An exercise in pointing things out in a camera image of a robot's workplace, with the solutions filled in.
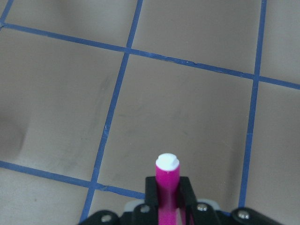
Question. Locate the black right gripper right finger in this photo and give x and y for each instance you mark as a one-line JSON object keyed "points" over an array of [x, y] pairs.
{"points": [[194, 211]]}

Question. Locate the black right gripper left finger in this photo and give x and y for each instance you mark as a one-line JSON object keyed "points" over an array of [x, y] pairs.
{"points": [[146, 213]]}

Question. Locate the pink marker pen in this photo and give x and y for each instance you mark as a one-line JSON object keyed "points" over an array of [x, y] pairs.
{"points": [[167, 179]]}

